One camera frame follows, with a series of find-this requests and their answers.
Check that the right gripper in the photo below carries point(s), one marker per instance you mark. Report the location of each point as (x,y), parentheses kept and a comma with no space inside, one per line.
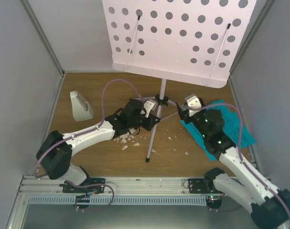
(183,115)

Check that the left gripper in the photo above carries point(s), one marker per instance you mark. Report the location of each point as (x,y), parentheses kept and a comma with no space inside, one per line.
(149,125)

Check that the blue sheet music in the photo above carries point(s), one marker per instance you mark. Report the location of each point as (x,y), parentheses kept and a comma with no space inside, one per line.
(198,138)
(232,127)

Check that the pink music stand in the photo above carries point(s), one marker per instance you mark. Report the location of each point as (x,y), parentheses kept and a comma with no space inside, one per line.
(189,41)

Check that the white metronome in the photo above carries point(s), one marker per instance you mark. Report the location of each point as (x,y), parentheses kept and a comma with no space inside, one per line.
(81,109)

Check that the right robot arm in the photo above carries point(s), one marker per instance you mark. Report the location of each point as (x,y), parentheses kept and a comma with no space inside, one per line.
(268,205)

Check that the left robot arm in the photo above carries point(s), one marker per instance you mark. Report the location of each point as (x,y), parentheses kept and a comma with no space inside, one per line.
(57,150)

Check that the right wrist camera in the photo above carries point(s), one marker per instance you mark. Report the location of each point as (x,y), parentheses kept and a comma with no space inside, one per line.
(194,104)

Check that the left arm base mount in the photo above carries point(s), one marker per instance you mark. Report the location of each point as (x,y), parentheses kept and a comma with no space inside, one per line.
(85,190)

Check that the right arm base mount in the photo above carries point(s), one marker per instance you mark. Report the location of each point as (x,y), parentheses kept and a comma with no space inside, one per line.
(205,187)

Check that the aluminium rail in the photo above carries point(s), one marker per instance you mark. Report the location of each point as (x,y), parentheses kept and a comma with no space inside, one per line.
(122,186)

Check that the grey slotted cable duct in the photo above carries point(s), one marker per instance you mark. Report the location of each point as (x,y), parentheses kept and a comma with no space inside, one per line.
(120,200)

